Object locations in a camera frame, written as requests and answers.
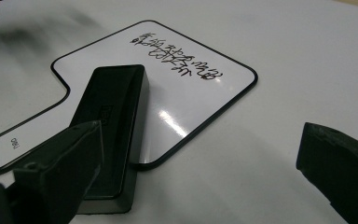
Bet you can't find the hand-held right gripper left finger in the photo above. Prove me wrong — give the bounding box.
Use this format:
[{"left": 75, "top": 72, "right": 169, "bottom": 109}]
[{"left": 6, "top": 120, "right": 104, "bottom": 224}]

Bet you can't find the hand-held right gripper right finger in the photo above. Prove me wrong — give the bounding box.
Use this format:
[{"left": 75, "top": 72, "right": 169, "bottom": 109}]
[{"left": 296, "top": 121, "right": 358, "bottom": 224}]

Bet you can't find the black whiteboard eraser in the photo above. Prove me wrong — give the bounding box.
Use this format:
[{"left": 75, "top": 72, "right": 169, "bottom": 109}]
[{"left": 69, "top": 64, "right": 150, "bottom": 215}]

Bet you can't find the small black-edged whiteboard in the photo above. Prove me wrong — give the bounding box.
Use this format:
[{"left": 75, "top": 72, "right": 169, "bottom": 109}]
[{"left": 0, "top": 20, "right": 259, "bottom": 176}]

